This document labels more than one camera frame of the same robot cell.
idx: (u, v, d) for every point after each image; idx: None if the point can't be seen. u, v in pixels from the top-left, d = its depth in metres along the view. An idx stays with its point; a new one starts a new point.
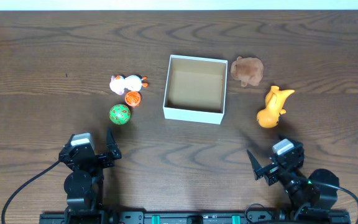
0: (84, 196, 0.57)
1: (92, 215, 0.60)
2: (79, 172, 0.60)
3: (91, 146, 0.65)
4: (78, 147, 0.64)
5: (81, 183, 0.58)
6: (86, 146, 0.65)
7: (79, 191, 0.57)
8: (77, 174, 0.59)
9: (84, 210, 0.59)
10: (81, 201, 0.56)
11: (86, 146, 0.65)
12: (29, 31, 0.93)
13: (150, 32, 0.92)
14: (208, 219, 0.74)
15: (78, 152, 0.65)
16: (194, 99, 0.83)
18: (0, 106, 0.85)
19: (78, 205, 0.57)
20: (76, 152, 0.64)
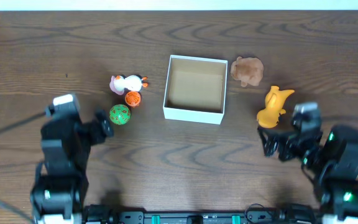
0: (63, 139, 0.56)
1: (68, 175, 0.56)
2: (61, 122, 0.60)
3: (73, 105, 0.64)
4: (59, 106, 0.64)
5: (62, 128, 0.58)
6: (68, 105, 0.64)
7: (58, 134, 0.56)
8: (58, 122, 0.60)
9: (59, 165, 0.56)
10: (58, 143, 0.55)
11: (69, 105, 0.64)
12: (28, 31, 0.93)
13: (150, 33, 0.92)
14: (208, 219, 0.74)
15: (58, 113, 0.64)
16: (194, 99, 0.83)
18: None
19: (55, 149, 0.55)
20: (56, 110, 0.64)
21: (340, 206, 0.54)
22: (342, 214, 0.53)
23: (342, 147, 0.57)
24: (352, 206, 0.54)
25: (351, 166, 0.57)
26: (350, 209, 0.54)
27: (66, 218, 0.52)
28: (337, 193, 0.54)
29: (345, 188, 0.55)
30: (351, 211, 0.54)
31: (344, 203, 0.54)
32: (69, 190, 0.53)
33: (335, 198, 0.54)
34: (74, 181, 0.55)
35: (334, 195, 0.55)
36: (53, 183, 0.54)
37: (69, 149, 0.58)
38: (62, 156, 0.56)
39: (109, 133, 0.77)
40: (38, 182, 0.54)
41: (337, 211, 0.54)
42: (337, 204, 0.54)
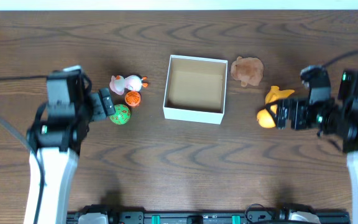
0: (68, 79, 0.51)
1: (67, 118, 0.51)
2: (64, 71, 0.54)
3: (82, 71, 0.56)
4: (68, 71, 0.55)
5: (65, 73, 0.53)
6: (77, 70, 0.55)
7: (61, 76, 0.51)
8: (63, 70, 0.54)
9: (60, 106, 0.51)
10: (61, 82, 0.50)
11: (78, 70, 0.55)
12: (28, 30, 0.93)
13: (150, 32, 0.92)
14: (208, 219, 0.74)
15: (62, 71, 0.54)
16: (194, 99, 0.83)
18: None
19: (56, 88, 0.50)
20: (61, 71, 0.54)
21: None
22: None
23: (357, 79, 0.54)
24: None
25: None
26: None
27: (62, 152, 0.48)
28: None
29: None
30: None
31: None
32: (66, 127, 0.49)
33: None
34: (71, 122, 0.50)
35: None
36: (50, 124, 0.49)
37: (76, 93, 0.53)
38: (65, 94, 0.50)
39: (110, 112, 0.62)
40: (34, 122, 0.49)
41: None
42: None
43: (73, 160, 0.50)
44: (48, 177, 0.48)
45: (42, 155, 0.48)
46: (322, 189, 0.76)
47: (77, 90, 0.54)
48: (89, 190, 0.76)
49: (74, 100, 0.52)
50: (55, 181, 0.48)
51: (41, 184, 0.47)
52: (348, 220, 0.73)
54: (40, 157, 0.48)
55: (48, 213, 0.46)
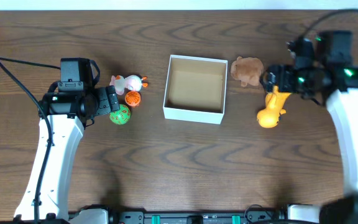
0: (80, 61, 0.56)
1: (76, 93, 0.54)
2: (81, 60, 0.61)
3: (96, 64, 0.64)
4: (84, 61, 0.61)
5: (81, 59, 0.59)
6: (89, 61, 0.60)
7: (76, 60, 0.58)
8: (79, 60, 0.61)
9: (71, 84, 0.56)
10: (75, 62, 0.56)
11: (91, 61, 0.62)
12: (28, 30, 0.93)
13: (150, 32, 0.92)
14: (208, 219, 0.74)
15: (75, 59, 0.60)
16: (193, 99, 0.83)
18: None
19: (70, 68, 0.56)
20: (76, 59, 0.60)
21: (342, 82, 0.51)
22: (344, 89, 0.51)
23: (326, 38, 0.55)
24: (353, 80, 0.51)
25: (343, 55, 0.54)
26: (352, 84, 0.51)
27: (70, 117, 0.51)
28: (337, 72, 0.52)
29: (344, 66, 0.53)
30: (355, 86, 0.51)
31: (346, 79, 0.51)
32: (74, 100, 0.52)
33: (337, 75, 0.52)
34: (78, 95, 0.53)
35: (333, 75, 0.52)
36: (59, 94, 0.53)
37: (88, 76, 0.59)
38: (77, 73, 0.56)
39: (115, 109, 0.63)
40: (46, 94, 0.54)
41: (340, 85, 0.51)
42: (339, 78, 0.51)
43: (78, 127, 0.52)
44: (56, 138, 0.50)
45: (52, 118, 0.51)
46: (323, 189, 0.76)
47: (89, 73, 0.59)
48: (89, 190, 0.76)
49: (84, 80, 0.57)
50: (62, 142, 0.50)
51: (48, 143, 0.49)
52: None
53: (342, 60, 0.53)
54: (50, 119, 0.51)
55: (53, 172, 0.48)
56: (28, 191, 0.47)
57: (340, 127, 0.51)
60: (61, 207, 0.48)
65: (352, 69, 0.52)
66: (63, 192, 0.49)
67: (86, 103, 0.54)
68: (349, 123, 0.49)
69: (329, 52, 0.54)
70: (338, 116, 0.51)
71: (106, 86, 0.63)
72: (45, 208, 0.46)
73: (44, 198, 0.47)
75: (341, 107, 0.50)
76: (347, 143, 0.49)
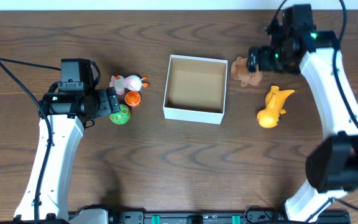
0: (81, 63, 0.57)
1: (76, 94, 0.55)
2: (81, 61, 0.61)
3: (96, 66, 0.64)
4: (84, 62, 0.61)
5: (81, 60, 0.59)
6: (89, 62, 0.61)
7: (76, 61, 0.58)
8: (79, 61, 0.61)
9: (71, 84, 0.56)
10: (75, 63, 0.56)
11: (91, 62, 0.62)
12: (27, 30, 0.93)
13: (150, 32, 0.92)
14: (208, 219, 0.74)
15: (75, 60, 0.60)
16: (194, 99, 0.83)
18: None
19: (70, 68, 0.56)
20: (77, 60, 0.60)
21: (309, 45, 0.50)
22: (312, 48, 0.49)
23: (290, 13, 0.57)
24: (319, 42, 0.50)
25: (307, 25, 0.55)
26: (319, 45, 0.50)
27: (70, 117, 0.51)
28: (302, 33, 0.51)
29: (309, 31, 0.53)
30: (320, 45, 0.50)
31: (312, 40, 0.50)
32: (74, 100, 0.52)
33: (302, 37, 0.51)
34: (79, 96, 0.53)
35: (300, 38, 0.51)
36: (59, 95, 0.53)
37: (89, 78, 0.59)
38: (77, 73, 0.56)
39: (115, 110, 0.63)
40: (46, 94, 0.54)
41: (309, 46, 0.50)
42: (305, 40, 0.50)
43: (78, 127, 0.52)
44: (56, 138, 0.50)
45: (52, 118, 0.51)
46: None
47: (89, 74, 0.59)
48: (89, 190, 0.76)
49: (84, 80, 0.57)
50: (62, 142, 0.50)
51: (48, 143, 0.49)
52: (348, 220, 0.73)
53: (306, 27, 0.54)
54: (50, 119, 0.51)
55: (53, 172, 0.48)
56: (28, 191, 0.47)
57: (316, 84, 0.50)
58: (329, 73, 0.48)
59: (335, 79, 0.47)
60: (61, 207, 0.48)
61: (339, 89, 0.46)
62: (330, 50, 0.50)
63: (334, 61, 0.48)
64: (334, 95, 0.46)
65: (319, 33, 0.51)
66: (63, 192, 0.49)
67: (86, 104, 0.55)
68: (319, 74, 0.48)
69: (294, 24, 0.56)
70: (311, 72, 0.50)
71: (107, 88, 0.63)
72: (45, 208, 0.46)
73: (44, 198, 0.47)
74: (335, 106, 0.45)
75: (311, 65, 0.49)
76: (322, 96, 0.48)
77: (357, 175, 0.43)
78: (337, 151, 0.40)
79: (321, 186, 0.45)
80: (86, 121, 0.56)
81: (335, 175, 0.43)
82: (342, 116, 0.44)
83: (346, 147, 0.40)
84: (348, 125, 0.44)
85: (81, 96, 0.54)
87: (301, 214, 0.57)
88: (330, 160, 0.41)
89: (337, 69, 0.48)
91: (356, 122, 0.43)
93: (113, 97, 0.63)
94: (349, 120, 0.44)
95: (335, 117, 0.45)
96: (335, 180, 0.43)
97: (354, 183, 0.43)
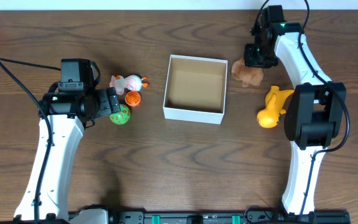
0: (80, 62, 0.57)
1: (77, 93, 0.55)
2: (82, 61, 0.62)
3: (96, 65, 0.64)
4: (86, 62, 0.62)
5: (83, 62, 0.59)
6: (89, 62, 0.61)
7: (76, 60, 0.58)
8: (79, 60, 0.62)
9: (72, 84, 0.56)
10: (75, 63, 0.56)
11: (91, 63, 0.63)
12: (27, 30, 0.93)
13: (149, 32, 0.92)
14: (208, 219, 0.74)
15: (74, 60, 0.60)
16: (194, 99, 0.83)
18: None
19: (71, 68, 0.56)
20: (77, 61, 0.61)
21: (278, 29, 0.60)
22: (280, 33, 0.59)
23: (266, 12, 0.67)
24: (288, 29, 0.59)
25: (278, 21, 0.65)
26: (288, 30, 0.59)
27: (70, 117, 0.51)
28: (275, 25, 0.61)
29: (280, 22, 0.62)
30: (288, 31, 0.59)
31: (281, 27, 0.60)
32: (74, 101, 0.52)
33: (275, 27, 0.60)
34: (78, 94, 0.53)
35: (273, 29, 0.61)
36: (60, 94, 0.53)
37: (89, 77, 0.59)
38: (77, 73, 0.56)
39: (116, 111, 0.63)
40: (47, 94, 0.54)
41: (279, 32, 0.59)
42: (278, 29, 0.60)
43: (79, 126, 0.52)
44: (56, 138, 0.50)
45: (52, 118, 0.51)
46: (322, 189, 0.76)
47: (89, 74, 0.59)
48: (89, 190, 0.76)
49: (84, 80, 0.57)
50: (62, 142, 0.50)
51: (48, 143, 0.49)
52: (348, 220, 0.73)
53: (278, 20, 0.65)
54: (50, 119, 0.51)
55: (53, 171, 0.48)
56: (28, 191, 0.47)
57: (284, 56, 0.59)
58: (294, 46, 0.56)
59: (299, 50, 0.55)
60: (61, 207, 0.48)
61: (302, 55, 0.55)
62: (296, 32, 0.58)
63: (298, 38, 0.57)
64: (300, 60, 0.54)
65: (288, 23, 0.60)
66: (63, 192, 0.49)
67: (86, 103, 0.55)
68: (286, 48, 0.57)
69: (269, 20, 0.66)
70: (280, 48, 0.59)
71: (107, 88, 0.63)
72: (45, 208, 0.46)
73: (44, 198, 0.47)
74: (300, 66, 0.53)
75: (279, 43, 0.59)
76: (290, 62, 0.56)
77: (325, 123, 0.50)
78: (304, 97, 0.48)
79: (296, 136, 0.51)
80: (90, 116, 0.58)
81: (306, 121, 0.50)
82: (306, 74, 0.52)
83: (311, 93, 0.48)
84: (312, 79, 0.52)
85: (82, 94, 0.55)
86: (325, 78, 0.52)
87: (296, 198, 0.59)
88: (300, 106, 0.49)
89: (302, 43, 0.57)
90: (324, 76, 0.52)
91: (317, 76, 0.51)
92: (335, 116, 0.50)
93: (113, 98, 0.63)
94: (312, 76, 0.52)
95: (301, 76, 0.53)
96: (307, 127, 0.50)
97: (325, 132, 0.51)
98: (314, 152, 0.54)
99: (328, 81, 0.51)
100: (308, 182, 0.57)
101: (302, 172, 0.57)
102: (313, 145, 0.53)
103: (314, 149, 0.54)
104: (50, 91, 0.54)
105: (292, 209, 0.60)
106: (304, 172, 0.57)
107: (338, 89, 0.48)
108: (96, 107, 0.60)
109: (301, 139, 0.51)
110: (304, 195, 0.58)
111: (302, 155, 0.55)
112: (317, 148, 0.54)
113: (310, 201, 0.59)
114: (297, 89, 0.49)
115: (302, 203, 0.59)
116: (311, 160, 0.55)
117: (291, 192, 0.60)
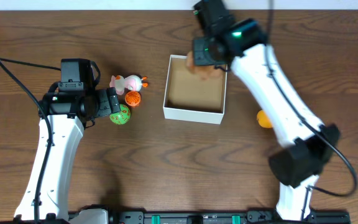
0: (80, 63, 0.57)
1: (77, 93, 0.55)
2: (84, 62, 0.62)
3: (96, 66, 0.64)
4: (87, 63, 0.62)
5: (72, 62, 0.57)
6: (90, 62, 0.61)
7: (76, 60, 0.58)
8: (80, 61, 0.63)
9: (71, 84, 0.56)
10: (76, 63, 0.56)
11: (91, 63, 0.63)
12: (27, 30, 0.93)
13: (149, 32, 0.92)
14: (208, 219, 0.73)
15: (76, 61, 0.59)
16: (194, 99, 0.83)
18: None
19: (71, 68, 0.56)
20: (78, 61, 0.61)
21: (234, 44, 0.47)
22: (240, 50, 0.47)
23: (202, 7, 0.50)
24: (245, 37, 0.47)
25: (222, 18, 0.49)
26: (247, 39, 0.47)
27: (70, 117, 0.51)
28: (222, 36, 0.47)
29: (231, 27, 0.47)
30: (248, 46, 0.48)
31: (235, 38, 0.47)
32: (74, 101, 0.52)
33: (226, 37, 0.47)
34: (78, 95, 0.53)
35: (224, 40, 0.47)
36: (60, 94, 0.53)
37: (89, 78, 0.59)
38: (77, 73, 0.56)
39: (116, 111, 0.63)
40: (46, 94, 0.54)
41: (238, 48, 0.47)
42: (232, 42, 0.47)
43: (79, 126, 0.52)
44: (56, 139, 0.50)
45: (52, 118, 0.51)
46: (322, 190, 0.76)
47: (89, 74, 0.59)
48: (89, 190, 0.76)
49: (84, 80, 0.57)
50: (62, 142, 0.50)
51: (48, 143, 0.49)
52: (348, 220, 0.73)
53: (226, 23, 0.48)
54: (50, 119, 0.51)
55: (53, 171, 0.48)
56: (28, 191, 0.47)
57: (255, 92, 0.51)
58: (264, 73, 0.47)
59: (273, 80, 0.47)
60: (61, 207, 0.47)
61: (278, 91, 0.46)
62: (260, 46, 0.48)
63: (267, 60, 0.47)
64: (276, 98, 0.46)
65: (242, 28, 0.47)
66: (63, 192, 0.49)
67: (86, 103, 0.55)
68: (256, 79, 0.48)
69: (210, 22, 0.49)
70: (244, 74, 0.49)
71: (107, 89, 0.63)
72: (45, 208, 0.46)
73: (44, 198, 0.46)
74: (281, 111, 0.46)
75: (242, 68, 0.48)
76: (262, 99, 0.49)
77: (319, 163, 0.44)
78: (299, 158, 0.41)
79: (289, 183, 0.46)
80: (86, 120, 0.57)
81: (301, 173, 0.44)
82: (289, 119, 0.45)
83: (304, 151, 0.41)
84: (301, 128, 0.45)
85: (82, 94, 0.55)
86: (314, 121, 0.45)
87: (293, 214, 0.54)
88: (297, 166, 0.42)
89: (271, 67, 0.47)
90: (308, 116, 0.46)
91: (306, 125, 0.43)
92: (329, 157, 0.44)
93: (113, 98, 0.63)
94: (299, 122, 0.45)
95: (283, 122, 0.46)
96: (301, 175, 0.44)
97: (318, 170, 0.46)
98: (308, 185, 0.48)
99: (319, 126, 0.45)
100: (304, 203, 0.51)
101: (297, 196, 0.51)
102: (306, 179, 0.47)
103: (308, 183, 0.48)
104: (50, 92, 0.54)
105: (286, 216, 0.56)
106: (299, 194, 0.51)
107: (330, 135, 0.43)
108: (95, 107, 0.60)
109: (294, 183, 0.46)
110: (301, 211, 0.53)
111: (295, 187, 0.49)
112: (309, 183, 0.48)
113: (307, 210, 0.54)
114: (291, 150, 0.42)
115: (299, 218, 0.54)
116: (305, 191, 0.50)
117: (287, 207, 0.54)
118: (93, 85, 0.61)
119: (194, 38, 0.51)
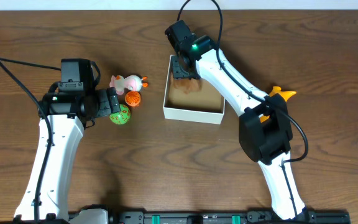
0: (81, 63, 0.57)
1: (77, 92, 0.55)
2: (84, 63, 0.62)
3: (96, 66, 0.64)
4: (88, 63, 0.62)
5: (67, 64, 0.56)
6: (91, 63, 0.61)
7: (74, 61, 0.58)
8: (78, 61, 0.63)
9: (71, 84, 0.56)
10: (75, 63, 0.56)
11: (91, 64, 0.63)
12: (27, 30, 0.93)
13: (149, 32, 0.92)
14: (208, 219, 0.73)
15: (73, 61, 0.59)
16: (194, 99, 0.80)
18: None
19: (71, 68, 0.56)
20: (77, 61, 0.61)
21: (194, 55, 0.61)
22: (199, 57, 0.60)
23: (171, 31, 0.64)
24: (202, 50, 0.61)
25: (186, 39, 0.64)
26: (202, 51, 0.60)
27: (70, 117, 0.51)
28: (186, 51, 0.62)
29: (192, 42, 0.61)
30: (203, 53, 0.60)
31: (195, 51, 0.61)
32: (74, 101, 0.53)
33: (187, 51, 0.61)
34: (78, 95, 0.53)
35: (188, 53, 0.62)
36: (60, 94, 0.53)
37: (89, 78, 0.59)
38: (77, 73, 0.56)
39: (116, 111, 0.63)
40: (47, 94, 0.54)
41: (195, 56, 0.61)
42: (191, 53, 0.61)
43: (78, 126, 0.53)
44: (56, 138, 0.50)
45: (52, 118, 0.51)
46: (322, 190, 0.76)
47: (89, 74, 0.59)
48: (89, 190, 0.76)
49: (84, 80, 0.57)
50: (61, 142, 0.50)
51: (48, 143, 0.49)
52: (348, 220, 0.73)
53: (188, 42, 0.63)
54: (50, 119, 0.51)
55: (53, 171, 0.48)
56: (28, 191, 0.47)
57: (215, 85, 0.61)
58: (217, 67, 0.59)
59: (223, 70, 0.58)
60: (61, 207, 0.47)
61: (229, 78, 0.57)
62: (214, 51, 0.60)
63: (218, 58, 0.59)
64: (228, 83, 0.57)
65: (199, 43, 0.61)
66: (63, 192, 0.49)
67: (86, 103, 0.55)
68: (210, 71, 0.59)
69: (178, 40, 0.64)
70: (204, 72, 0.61)
71: (107, 88, 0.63)
72: (45, 208, 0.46)
73: (44, 198, 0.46)
74: (233, 91, 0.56)
75: (200, 67, 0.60)
76: (219, 86, 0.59)
77: (278, 133, 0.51)
78: (251, 126, 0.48)
79: (259, 155, 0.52)
80: (86, 120, 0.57)
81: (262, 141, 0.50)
82: (242, 97, 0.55)
83: (255, 118, 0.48)
84: (250, 101, 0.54)
85: (81, 94, 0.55)
86: (261, 93, 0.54)
87: (285, 205, 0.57)
88: (252, 134, 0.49)
89: (222, 62, 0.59)
90: (257, 91, 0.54)
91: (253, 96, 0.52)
92: (284, 124, 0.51)
93: (113, 99, 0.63)
94: (248, 98, 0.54)
95: (237, 101, 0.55)
96: (266, 147, 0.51)
97: (281, 140, 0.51)
98: (281, 162, 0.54)
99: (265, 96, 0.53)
100: (288, 187, 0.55)
101: (278, 180, 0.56)
102: (278, 156, 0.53)
103: (281, 159, 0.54)
104: (49, 92, 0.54)
105: (283, 215, 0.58)
106: (280, 180, 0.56)
107: (275, 101, 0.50)
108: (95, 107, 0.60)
109: (265, 157, 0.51)
110: (291, 200, 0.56)
111: (273, 169, 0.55)
112: (284, 157, 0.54)
113: (298, 198, 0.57)
114: (242, 121, 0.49)
115: (292, 209, 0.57)
116: (282, 170, 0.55)
117: (278, 200, 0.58)
118: (93, 86, 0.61)
119: (173, 58, 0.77)
